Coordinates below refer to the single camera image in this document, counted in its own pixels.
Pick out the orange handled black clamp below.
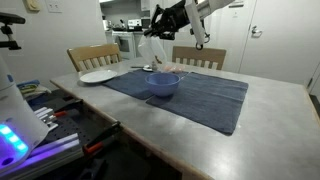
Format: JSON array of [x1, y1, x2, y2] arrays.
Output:
[[82, 122, 122, 155]]

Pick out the dark blue placemat near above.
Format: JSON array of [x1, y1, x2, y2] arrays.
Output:
[[101, 68, 191, 101]]

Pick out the blue plastic bowl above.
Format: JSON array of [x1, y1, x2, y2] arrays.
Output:
[[145, 73, 181, 97]]

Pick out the dark blue placemat far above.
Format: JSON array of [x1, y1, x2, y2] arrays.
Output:
[[146, 72, 249, 135]]

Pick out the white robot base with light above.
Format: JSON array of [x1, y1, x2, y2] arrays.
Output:
[[0, 58, 49, 173]]

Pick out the brown snack pieces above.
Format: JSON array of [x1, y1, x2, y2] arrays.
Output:
[[151, 55, 163, 71]]

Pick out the metal spoon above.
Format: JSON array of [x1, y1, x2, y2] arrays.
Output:
[[130, 65, 150, 69]]

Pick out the small white plate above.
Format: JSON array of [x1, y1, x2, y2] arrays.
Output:
[[142, 65, 154, 72]]

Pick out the large white plate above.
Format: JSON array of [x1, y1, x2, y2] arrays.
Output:
[[80, 70, 117, 83]]

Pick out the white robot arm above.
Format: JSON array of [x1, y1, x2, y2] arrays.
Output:
[[144, 0, 235, 50]]

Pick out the wooden chair right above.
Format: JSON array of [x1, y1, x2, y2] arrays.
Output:
[[67, 43, 122, 72]]

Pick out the orange handled clamp upper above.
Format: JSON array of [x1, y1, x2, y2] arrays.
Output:
[[49, 99, 83, 117]]

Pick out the wooden chair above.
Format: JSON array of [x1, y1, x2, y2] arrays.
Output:
[[172, 46, 227, 70], [67, 43, 122, 72]]

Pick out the wooden chair left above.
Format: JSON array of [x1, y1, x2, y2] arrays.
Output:
[[172, 46, 227, 70]]

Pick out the white stove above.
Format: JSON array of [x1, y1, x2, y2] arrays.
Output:
[[112, 31, 136, 60]]

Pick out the dark blue placemat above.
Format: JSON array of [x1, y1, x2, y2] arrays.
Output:
[[101, 68, 191, 101], [146, 72, 249, 135]]

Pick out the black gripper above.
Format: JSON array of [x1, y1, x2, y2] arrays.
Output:
[[143, 0, 190, 40]]

